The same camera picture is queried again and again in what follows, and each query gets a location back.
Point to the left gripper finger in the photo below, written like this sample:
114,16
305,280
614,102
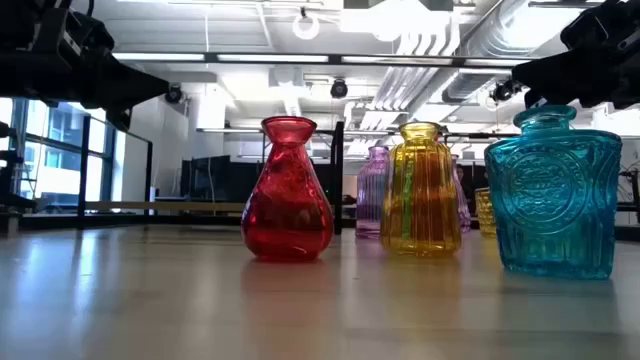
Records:
120,117
125,85

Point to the teal embossed glass vase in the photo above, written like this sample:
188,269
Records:
552,200

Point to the pink ribbed glass vase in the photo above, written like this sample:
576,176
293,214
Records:
370,195

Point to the red bulb glass vase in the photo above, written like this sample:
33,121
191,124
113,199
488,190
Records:
287,210

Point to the light wooden shelf board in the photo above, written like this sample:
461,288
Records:
165,207

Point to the large office window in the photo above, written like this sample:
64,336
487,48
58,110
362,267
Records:
60,165

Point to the black computer monitor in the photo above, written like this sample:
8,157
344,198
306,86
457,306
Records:
205,177

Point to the small yellow diamond-cut vase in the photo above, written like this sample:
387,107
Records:
485,215

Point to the yellow ribbed glass vase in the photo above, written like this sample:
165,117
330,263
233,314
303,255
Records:
420,200

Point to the black overhead light beam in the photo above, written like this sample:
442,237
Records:
335,59

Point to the black ceiling camera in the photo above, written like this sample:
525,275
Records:
339,88
173,96
502,92

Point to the black metal shelf frame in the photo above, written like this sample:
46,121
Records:
85,175

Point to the silver air duct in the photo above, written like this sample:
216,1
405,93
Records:
500,30

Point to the black table edge frame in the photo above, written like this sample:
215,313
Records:
150,222

